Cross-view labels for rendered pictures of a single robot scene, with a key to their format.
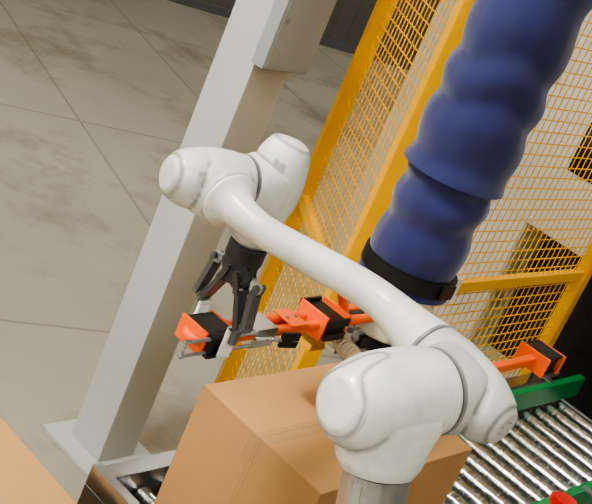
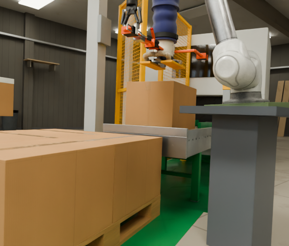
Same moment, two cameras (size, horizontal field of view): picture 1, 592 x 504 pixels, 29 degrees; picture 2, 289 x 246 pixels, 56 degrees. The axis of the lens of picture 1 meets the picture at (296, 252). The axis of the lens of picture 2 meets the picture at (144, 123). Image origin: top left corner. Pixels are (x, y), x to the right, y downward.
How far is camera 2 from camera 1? 1.55 m
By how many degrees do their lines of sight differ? 21
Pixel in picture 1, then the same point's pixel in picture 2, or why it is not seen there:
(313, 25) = (108, 31)
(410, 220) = (161, 18)
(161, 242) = (89, 101)
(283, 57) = (104, 39)
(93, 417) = not seen: hidden behind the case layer
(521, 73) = not seen: outside the picture
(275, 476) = (158, 87)
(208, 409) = (131, 86)
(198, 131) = (89, 68)
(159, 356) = not seen: hidden behind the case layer
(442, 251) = (172, 23)
